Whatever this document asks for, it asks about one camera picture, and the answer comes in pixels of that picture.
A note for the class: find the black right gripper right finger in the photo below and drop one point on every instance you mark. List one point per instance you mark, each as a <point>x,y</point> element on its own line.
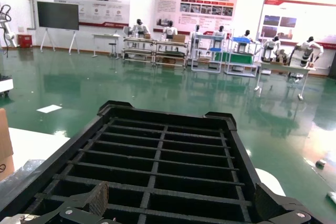
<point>270,208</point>

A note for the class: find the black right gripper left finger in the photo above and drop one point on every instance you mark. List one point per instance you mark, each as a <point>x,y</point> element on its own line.
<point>98,200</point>

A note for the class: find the graphics card with metal bracket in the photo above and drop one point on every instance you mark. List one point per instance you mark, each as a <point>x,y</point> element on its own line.
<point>15,218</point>

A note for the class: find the white industrial robot arm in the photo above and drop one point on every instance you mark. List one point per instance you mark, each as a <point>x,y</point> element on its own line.
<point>5,24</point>

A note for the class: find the black slotted container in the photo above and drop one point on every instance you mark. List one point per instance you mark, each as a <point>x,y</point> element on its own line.
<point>65,150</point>

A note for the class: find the open brown cardboard box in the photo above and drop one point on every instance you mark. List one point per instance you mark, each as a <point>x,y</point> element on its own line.
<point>4,142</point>

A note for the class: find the red box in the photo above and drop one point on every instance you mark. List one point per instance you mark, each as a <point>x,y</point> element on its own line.
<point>25,41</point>

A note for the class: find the small brown cardboard box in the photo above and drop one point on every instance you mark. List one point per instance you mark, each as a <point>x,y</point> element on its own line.
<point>178,38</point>

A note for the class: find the small grey floor object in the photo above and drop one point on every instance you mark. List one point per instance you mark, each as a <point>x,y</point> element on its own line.
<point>320,163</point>

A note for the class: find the crumpled silvery antistatic bag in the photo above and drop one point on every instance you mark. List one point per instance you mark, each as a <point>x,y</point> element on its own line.
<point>32,163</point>

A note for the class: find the white paper sheet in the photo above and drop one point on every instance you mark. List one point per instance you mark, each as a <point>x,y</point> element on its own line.
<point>48,108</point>

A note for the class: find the long white table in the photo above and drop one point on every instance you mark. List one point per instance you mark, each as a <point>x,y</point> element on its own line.
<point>286,68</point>

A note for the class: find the white cart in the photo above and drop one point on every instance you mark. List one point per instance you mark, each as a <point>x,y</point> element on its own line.
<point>5,83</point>

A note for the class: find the black stool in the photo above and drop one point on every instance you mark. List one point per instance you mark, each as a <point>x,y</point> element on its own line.
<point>113,48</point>

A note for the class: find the work rack with green board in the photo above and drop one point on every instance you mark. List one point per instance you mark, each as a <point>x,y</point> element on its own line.
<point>240,57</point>

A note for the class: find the black rack cabinet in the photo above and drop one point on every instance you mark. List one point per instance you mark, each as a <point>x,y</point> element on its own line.
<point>334,64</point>

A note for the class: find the white humanoid robot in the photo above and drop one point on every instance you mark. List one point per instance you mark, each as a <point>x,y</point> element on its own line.
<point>196,35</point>
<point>139,28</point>
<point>246,35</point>
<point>220,33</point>
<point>308,49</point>
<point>170,31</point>
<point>271,47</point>

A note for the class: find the white desk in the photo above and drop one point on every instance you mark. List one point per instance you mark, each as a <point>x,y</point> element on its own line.
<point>105,36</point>

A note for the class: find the black display screen on stand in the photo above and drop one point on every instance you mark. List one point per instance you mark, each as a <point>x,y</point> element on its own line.
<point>57,15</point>

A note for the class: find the metal frame workbench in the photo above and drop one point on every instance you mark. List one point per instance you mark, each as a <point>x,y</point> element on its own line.
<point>170,53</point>
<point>137,51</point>

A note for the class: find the white frame work rack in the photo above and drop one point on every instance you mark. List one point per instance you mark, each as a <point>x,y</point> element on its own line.
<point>194,51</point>

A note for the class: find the wall poster with dark photos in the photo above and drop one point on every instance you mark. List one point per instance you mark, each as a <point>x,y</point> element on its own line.
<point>302,19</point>

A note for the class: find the wall poster with orange headers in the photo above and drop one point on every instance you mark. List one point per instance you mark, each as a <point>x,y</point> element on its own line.
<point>197,9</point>

